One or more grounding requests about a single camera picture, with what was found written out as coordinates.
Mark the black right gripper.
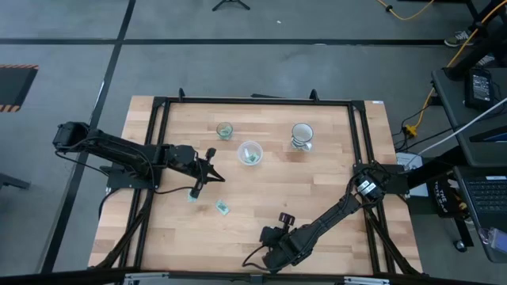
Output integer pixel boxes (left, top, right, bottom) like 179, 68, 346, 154
260, 212, 307, 275

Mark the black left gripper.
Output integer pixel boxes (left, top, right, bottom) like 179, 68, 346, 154
177, 146, 226, 198

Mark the small clear glass jar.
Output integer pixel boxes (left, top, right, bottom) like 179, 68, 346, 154
215, 121, 234, 141

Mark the clear plastic round bowl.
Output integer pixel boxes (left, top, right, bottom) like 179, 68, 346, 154
236, 140, 264, 166

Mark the blue white patterned mug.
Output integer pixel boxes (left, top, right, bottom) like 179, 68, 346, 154
291, 122, 314, 152

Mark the white paper sheet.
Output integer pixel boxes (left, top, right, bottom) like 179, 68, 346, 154
395, 151, 429, 198

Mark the black printed bag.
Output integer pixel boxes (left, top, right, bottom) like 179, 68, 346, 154
426, 177, 471, 219

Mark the grey stand leg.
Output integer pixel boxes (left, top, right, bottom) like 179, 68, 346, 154
0, 171, 32, 191

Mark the black hazard striped mat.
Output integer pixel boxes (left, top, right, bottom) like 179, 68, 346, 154
0, 63, 40, 113

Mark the black laptop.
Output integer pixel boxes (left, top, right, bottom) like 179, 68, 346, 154
452, 165, 507, 264

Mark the dark grey side desk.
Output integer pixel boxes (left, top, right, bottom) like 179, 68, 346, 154
430, 66, 507, 168

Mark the black power brick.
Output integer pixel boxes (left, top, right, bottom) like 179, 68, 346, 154
463, 67, 495, 112

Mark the person's shoe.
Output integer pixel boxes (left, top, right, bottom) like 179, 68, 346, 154
443, 30, 475, 48

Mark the black stand leg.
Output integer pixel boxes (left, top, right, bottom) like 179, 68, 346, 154
442, 0, 507, 82

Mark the black camera mount beam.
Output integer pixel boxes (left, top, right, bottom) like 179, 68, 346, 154
0, 268, 507, 285

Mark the black metal table frame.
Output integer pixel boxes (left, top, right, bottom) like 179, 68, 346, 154
89, 87, 423, 278

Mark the white cable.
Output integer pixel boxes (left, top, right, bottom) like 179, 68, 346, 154
417, 96, 507, 156

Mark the yellow cable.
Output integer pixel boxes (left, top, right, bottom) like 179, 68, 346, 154
375, 0, 436, 21
411, 0, 507, 134

